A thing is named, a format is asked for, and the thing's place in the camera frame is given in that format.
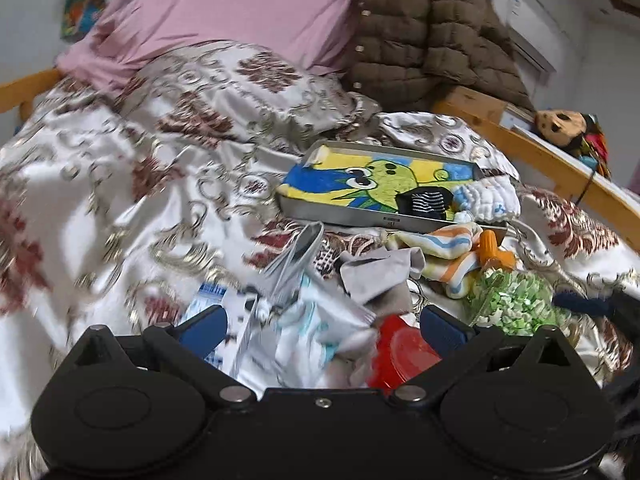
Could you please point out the blue printed packet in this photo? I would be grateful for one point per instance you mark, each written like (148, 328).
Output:
(207, 294)

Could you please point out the orange plastic toy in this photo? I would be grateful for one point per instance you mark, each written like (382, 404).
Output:
(492, 252)

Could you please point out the black striped sock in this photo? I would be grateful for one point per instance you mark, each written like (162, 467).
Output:
(425, 202)

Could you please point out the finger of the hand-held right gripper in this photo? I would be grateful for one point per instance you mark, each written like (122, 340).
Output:
(582, 304)

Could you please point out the wooden bed frame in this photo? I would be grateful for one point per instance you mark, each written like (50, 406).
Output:
(550, 165)

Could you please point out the pink sheet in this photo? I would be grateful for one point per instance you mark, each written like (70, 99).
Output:
(240, 5)

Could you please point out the floral satin bedspread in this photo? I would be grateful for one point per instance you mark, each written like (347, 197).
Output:
(100, 185)

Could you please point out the white book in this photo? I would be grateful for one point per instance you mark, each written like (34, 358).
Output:
(517, 117)

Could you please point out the grey cloth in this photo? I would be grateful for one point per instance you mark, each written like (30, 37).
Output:
(375, 275)

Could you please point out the plush mouse toy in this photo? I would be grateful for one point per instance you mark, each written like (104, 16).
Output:
(557, 125)

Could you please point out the colourful wall hanging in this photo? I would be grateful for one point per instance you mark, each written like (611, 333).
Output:
(82, 5)

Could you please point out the white teal patterned cloth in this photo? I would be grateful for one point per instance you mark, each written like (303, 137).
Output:
(320, 320)

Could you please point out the white air conditioner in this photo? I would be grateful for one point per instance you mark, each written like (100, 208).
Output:
(530, 35)

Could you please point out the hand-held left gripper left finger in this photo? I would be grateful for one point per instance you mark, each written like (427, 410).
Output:
(206, 329)

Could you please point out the brown puffer jacket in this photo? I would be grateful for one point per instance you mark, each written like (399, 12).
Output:
(430, 35)

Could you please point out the metal tray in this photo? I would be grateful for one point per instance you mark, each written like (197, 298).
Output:
(340, 217)

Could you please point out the green white bag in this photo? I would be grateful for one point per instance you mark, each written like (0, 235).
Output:
(510, 300)

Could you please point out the orange blue striped towel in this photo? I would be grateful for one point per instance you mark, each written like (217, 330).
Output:
(450, 255)

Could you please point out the cartoon print towel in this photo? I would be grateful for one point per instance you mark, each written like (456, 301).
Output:
(380, 180)

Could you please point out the red plastic lid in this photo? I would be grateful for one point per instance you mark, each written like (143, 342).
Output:
(400, 355)

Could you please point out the white quilted cloth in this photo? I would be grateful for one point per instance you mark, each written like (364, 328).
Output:
(490, 197)

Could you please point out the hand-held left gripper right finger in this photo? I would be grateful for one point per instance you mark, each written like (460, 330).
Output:
(442, 330)

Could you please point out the silver foil packet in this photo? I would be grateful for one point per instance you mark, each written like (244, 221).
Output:
(295, 260)

